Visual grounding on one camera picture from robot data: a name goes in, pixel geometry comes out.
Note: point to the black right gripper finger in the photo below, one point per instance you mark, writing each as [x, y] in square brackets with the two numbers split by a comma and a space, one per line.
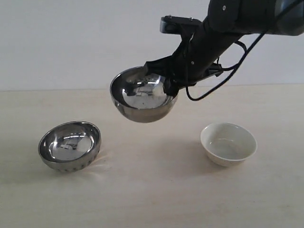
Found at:
[162, 66]

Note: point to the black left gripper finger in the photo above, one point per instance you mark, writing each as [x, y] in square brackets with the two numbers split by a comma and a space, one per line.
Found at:
[170, 87]

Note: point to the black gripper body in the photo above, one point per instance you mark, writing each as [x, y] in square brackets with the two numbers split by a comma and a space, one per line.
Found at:
[195, 56]

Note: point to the smooth steel bowl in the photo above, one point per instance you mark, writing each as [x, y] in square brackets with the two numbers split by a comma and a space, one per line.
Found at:
[141, 98]

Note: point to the white ceramic bowl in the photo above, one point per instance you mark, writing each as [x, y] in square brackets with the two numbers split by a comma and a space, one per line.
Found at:
[227, 144]

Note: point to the dimpled steel bowl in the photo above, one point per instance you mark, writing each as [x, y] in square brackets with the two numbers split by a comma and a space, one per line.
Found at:
[70, 146]

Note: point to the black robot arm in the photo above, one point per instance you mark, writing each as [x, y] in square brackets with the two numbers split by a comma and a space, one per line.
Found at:
[250, 17]

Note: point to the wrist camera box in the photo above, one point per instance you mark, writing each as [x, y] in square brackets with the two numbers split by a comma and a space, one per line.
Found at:
[177, 25]

